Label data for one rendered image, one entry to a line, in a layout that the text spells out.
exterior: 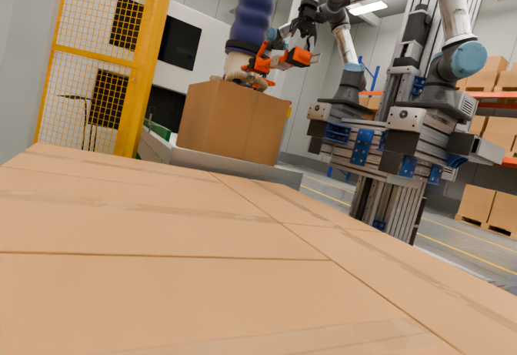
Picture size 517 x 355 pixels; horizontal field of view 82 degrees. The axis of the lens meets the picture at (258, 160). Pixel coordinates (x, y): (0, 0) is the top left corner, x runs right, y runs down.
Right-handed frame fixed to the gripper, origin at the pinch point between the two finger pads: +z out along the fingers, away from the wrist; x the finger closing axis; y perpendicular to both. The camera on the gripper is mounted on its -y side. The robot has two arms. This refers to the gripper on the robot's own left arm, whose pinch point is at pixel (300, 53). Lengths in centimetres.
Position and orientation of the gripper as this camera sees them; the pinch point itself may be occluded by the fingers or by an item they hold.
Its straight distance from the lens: 127.8
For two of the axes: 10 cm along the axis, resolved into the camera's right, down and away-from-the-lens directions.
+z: -2.3, 9.7, 0.7
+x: -8.7, -1.7, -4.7
